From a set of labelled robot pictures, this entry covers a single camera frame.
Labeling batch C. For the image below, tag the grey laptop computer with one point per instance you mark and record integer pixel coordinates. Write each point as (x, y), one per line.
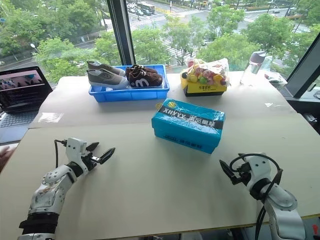
(21, 88)

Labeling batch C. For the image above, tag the yellow and black box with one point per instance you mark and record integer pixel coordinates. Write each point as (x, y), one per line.
(203, 89)

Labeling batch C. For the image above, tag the white and black small object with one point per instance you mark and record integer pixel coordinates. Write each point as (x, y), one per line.
(276, 78)

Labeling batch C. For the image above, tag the clear water bottle maroon lid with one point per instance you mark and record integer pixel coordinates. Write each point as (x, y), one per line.
(251, 70)

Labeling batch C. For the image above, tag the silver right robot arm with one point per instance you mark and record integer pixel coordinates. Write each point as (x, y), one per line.
(281, 205)

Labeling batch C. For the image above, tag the brown suede shoe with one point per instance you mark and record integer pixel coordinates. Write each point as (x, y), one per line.
(140, 68)
(143, 78)

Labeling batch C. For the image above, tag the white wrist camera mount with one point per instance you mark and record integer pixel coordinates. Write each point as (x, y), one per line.
(258, 167)
(74, 150)

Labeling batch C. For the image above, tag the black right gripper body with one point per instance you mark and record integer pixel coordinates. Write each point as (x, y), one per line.
(242, 173)

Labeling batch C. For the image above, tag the blue plastic bin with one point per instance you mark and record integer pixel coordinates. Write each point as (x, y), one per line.
(130, 93)

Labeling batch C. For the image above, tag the teal shoe box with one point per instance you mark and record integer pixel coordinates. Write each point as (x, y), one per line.
(187, 122)

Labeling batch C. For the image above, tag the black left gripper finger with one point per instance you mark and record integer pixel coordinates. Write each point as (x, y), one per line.
(107, 155)
(93, 146)

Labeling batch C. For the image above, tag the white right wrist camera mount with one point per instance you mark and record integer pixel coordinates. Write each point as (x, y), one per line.
(258, 167)

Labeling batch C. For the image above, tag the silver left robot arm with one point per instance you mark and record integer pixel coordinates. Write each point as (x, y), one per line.
(51, 185)

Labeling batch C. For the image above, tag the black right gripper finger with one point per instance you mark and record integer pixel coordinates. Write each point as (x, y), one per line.
(226, 168)

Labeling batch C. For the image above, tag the black window frame post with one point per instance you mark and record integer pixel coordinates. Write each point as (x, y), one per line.
(303, 67)
(120, 32)

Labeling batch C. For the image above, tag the clear bag of colourful toys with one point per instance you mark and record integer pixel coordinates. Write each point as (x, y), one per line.
(207, 71)

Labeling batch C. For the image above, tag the person's bare hand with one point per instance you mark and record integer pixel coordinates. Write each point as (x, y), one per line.
(5, 157)

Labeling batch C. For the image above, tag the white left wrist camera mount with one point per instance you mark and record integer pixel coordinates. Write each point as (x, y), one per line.
(74, 150)

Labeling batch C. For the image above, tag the grey canvas shoe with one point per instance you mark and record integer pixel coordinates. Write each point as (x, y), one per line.
(105, 67)
(106, 78)

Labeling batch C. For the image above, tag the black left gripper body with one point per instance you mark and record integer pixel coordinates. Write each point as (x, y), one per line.
(89, 160)

